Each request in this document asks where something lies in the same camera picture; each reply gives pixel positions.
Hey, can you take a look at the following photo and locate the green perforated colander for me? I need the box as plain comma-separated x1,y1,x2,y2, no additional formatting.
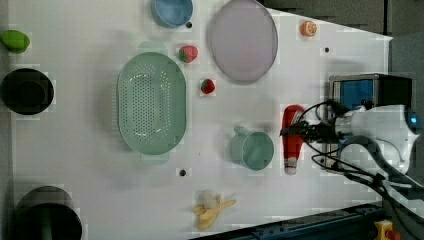
116,41,187,165

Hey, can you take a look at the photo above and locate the large black cylinder container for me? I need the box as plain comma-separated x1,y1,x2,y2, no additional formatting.
10,186,83,240

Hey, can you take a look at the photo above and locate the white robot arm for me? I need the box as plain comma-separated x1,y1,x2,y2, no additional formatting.
280,99,423,224

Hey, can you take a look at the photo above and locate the lilac round plate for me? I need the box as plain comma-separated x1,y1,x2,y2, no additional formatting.
208,0,278,82

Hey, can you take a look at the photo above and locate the orange slice toy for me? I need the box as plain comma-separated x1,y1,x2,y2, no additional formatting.
300,21,318,37

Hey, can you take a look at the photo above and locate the red emergency stop button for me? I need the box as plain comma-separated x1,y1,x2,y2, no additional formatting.
374,220,402,240

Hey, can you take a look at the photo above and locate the small red plush strawberry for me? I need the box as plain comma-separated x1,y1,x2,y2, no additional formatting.
200,79,215,95

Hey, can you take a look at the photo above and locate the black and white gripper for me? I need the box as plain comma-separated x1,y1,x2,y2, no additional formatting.
280,121,338,144

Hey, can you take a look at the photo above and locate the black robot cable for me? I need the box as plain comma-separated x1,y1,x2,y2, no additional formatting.
293,98,424,240

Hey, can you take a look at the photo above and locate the peeled banana toy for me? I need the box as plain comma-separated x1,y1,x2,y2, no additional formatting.
193,191,236,230

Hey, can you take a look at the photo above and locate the pink plush strawberry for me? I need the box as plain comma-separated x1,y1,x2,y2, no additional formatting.
178,45,198,63

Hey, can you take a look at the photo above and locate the blue cup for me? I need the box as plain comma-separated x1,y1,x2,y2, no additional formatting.
151,0,194,28

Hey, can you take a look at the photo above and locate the green mug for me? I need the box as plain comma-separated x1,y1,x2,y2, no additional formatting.
230,126,274,171

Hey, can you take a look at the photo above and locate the green plush lime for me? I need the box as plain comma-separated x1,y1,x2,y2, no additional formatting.
1,30,30,54

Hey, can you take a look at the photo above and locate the red plush ketchup bottle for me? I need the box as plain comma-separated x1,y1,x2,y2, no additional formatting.
282,105,304,175

